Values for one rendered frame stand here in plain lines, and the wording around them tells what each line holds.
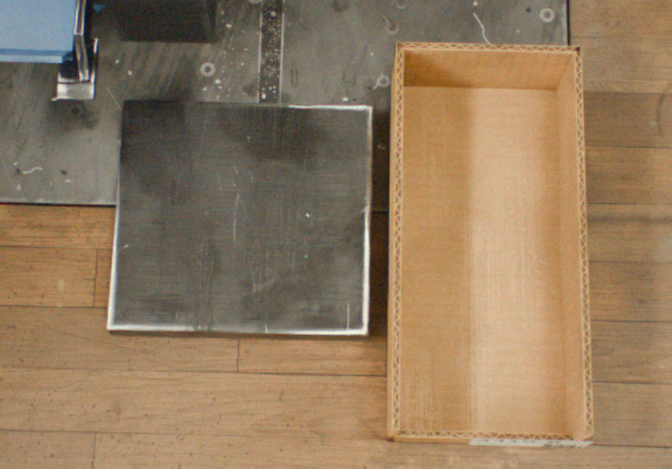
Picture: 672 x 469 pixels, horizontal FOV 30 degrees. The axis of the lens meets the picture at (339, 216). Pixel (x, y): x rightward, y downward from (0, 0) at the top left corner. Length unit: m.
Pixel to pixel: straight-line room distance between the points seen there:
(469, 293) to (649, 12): 0.25
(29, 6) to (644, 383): 0.47
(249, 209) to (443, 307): 0.14
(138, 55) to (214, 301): 0.19
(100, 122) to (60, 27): 0.10
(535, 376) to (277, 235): 0.19
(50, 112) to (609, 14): 0.40
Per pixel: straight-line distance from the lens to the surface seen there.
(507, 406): 0.84
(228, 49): 0.91
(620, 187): 0.89
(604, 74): 0.92
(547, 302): 0.86
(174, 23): 0.88
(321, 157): 0.86
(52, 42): 0.83
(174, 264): 0.84
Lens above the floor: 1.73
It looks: 74 degrees down
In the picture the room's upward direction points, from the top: 2 degrees clockwise
